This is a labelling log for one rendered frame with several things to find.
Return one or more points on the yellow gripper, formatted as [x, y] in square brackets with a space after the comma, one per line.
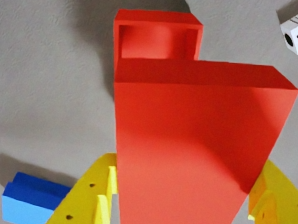
[273, 198]

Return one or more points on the red open box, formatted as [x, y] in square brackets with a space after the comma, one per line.
[181, 42]

